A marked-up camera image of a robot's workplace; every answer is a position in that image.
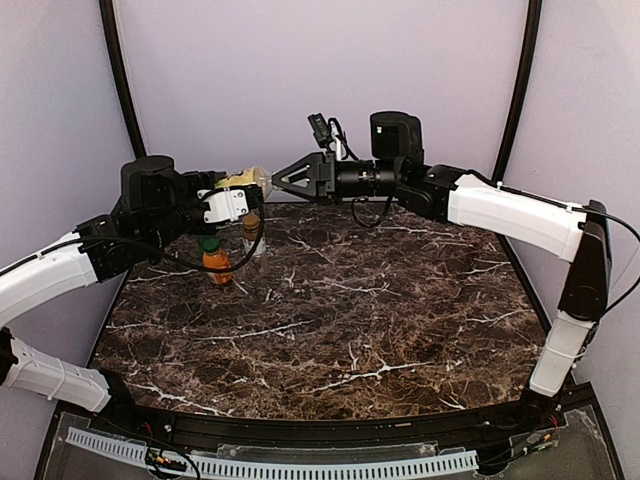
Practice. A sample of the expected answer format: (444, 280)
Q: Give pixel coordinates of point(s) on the green plastic bottle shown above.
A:
(204, 242)

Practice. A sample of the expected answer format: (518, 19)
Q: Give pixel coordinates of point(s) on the left black frame post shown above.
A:
(120, 78)

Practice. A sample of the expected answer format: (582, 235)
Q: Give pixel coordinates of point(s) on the yellow tea bottle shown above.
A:
(255, 175)

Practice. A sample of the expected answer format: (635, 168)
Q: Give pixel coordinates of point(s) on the right black frame post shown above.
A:
(525, 64)

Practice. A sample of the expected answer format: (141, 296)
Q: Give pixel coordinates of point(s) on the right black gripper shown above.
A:
(326, 175)

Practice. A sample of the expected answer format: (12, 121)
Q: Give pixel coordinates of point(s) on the black frame post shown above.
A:
(120, 78)
(525, 64)

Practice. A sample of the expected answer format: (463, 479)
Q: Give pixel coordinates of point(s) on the brown coffee bottle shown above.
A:
(251, 224)

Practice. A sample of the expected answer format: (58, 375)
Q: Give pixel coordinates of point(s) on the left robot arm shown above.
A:
(156, 206)

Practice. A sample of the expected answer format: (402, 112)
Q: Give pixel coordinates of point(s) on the white cable tray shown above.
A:
(241, 462)

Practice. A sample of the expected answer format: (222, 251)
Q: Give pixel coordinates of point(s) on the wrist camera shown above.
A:
(222, 204)
(329, 135)

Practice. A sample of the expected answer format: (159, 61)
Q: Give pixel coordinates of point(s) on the black front rail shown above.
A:
(464, 428)

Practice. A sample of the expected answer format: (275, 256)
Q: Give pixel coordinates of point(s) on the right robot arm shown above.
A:
(576, 234)

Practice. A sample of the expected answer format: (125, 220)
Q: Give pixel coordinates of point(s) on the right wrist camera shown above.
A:
(329, 135)

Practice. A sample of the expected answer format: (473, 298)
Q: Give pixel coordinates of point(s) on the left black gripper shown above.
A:
(255, 196)

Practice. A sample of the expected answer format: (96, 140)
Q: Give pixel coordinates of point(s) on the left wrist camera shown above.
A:
(222, 204)

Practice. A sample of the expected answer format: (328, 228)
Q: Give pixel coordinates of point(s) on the orange juice bottle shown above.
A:
(216, 258)

